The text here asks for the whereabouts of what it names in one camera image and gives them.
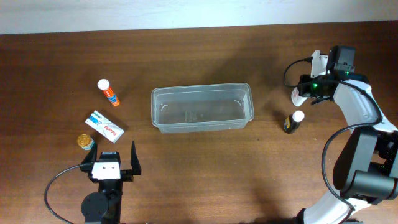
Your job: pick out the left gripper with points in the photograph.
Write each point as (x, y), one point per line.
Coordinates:
(126, 173)

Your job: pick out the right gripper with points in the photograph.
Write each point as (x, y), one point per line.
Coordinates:
(316, 99)

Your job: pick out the small jar gold lid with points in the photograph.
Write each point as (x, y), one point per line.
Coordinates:
(85, 142)

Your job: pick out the white spray bottle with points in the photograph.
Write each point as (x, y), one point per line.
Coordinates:
(297, 100)

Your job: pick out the dark bottle white cap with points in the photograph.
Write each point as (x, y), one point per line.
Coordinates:
(292, 122)

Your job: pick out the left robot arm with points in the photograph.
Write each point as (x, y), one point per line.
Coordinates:
(104, 205)

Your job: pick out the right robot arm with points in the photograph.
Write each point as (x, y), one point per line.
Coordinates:
(365, 173)

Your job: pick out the clear plastic container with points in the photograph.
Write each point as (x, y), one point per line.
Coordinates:
(196, 108)

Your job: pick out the white Panadol medicine box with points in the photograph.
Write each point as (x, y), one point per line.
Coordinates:
(104, 126)

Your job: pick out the orange tube white cap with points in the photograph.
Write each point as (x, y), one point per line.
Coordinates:
(104, 86)

